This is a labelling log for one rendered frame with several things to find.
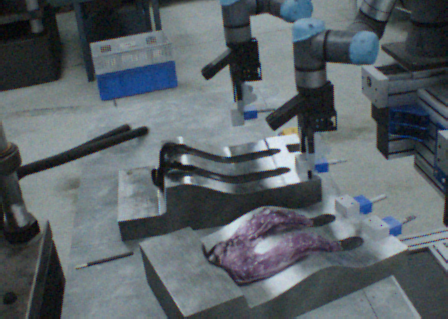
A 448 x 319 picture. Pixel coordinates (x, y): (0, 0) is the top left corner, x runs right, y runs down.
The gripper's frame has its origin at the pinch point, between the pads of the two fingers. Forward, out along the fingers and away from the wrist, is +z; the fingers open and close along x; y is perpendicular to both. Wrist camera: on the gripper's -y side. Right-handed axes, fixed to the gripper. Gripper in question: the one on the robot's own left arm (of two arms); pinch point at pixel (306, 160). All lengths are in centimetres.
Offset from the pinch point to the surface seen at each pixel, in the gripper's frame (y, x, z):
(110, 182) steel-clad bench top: -52, 24, 11
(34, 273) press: -70, -13, 12
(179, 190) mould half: -32.2, -6.8, -1.0
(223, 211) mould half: -22.5, -6.8, 6.7
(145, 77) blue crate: -47, 304, 78
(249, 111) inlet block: -9.3, 27.1, -3.4
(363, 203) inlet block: 9.0, -17.4, 4.0
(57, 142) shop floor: -109, 238, 90
